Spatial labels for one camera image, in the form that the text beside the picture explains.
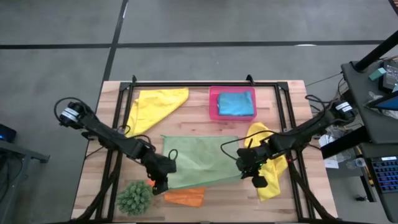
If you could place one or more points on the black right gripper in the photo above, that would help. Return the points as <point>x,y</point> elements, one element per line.
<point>253,158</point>

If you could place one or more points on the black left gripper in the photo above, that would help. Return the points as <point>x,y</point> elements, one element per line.
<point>158,165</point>

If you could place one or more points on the orange microfiber towel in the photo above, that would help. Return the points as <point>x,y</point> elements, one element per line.
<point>186,197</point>

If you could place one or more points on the green microfiber towel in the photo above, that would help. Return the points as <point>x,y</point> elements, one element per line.
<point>202,161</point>

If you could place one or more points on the blue microfiber towel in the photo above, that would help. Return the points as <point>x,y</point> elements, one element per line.
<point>236,104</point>

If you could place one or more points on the yellow microfiber towel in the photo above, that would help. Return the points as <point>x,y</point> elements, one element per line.
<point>155,105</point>
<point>270,186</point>

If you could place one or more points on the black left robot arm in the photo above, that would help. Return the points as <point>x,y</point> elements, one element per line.
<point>102,137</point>

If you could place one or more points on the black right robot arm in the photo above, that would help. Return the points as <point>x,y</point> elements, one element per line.
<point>304,130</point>

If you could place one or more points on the artificial green potted plant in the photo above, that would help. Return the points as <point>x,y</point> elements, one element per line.
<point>135,199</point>

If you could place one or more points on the pink plastic tray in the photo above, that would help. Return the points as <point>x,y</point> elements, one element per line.
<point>213,105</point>

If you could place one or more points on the white paper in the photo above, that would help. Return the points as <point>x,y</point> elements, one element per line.
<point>329,161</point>

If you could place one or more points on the black table clamp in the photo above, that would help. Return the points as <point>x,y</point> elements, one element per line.
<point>250,80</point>
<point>134,79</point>

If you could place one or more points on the black metal beam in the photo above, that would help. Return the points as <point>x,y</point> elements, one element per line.
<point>345,141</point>

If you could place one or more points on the clear plastic water bottle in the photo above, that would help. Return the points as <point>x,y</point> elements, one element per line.
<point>357,163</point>

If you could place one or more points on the backlit black keyboard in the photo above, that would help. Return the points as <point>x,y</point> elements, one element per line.
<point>385,174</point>

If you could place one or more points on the grey desk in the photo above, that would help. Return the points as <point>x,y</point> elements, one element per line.
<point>357,81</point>

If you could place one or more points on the grey metal bench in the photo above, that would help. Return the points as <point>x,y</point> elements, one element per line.
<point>18,149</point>

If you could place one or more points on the laptop with blue screen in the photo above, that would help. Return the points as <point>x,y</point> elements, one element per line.
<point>388,104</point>

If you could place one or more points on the teal box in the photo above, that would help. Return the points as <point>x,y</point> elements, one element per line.
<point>377,74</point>

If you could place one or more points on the black device blue light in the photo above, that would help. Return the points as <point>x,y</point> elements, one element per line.
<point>7,133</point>

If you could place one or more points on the black electronic device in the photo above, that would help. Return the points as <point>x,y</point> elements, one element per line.
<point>390,77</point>

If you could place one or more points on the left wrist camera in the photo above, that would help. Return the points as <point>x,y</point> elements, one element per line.
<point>160,186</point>

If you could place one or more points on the black metal post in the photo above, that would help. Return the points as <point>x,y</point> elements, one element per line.
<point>376,51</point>

